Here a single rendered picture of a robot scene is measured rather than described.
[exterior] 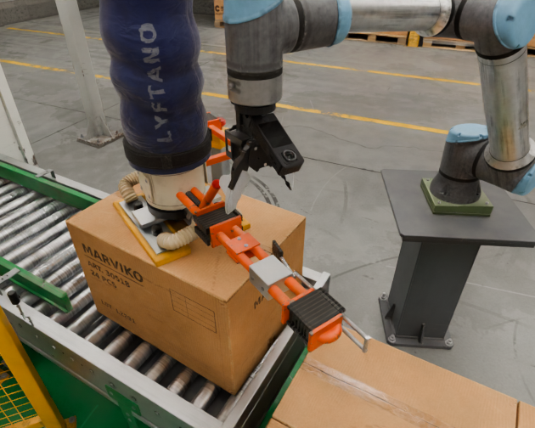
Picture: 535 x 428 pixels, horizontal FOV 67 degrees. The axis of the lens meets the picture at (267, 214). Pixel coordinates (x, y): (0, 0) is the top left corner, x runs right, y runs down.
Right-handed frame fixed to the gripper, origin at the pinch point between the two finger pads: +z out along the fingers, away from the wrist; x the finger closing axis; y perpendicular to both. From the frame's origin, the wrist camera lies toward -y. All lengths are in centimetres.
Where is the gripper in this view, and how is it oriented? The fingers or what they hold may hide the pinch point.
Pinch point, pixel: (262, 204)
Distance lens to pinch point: 78.3
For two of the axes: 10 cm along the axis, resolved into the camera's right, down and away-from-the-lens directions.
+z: 0.0, 8.2, 5.8
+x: -8.2, 3.3, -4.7
